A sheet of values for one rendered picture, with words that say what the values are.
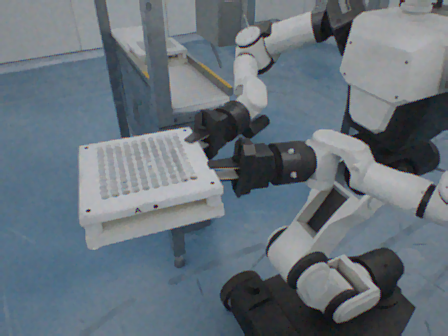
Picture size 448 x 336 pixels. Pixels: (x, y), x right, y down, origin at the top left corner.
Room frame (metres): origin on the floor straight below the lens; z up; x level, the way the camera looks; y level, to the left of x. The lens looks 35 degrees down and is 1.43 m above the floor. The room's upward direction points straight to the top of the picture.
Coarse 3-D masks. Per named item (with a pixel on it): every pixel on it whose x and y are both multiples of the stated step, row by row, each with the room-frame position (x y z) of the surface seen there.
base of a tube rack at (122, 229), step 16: (176, 208) 0.49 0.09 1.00; (192, 208) 0.49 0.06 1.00; (208, 208) 0.49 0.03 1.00; (112, 224) 0.45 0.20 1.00; (128, 224) 0.45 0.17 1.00; (144, 224) 0.45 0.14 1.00; (160, 224) 0.46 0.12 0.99; (176, 224) 0.47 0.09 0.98; (96, 240) 0.42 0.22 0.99; (112, 240) 0.43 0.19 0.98
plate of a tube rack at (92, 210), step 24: (96, 144) 0.65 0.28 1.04; (120, 144) 0.65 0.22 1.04; (192, 144) 0.65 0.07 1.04; (96, 168) 0.56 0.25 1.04; (96, 192) 0.49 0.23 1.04; (120, 192) 0.49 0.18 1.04; (144, 192) 0.48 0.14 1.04; (168, 192) 0.48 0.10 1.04; (192, 192) 0.48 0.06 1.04; (216, 192) 0.49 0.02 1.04; (96, 216) 0.43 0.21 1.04; (120, 216) 0.44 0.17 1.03
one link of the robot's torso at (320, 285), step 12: (324, 264) 0.68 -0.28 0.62; (300, 276) 0.65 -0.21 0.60; (312, 276) 0.65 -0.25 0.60; (324, 276) 0.67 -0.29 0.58; (336, 276) 0.85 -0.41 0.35; (300, 288) 0.64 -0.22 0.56; (312, 288) 0.65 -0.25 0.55; (324, 288) 0.68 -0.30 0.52; (336, 288) 0.77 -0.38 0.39; (348, 288) 0.80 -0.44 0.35; (312, 300) 0.66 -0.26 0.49; (324, 300) 0.75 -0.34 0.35; (336, 300) 0.76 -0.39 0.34; (324, 312) 0.75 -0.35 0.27
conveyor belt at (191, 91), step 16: (112, 32) 2.39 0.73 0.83; (128, 32) 2.39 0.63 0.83; (176, 80) 1.56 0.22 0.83; (192, 80) 1.56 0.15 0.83; (208, 80) 1.56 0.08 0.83; (176, 96) 1.38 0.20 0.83; (192, 96) 1.38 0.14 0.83; (208, 96) 1.38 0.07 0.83; (224, 96) 1.38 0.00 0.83; (176, 112) 1.27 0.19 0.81; (192, 112) 1.31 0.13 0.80
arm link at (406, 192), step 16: (368, 176) 0.55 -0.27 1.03; (384, 176) 0.54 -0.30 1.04; (400, 176) 0.53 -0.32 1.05; (416, 176) 0.52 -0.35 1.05; (368, 192) 0.54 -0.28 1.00; (384, 192) 0.52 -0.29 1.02; (400, 192) 0.50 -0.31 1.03; (416, 192) 0.49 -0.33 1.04; (432, 192) 0.48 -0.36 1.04; (400, 208) 0.49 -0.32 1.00; (416, 208) 0.47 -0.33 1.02; (432, 208) 0.46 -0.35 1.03
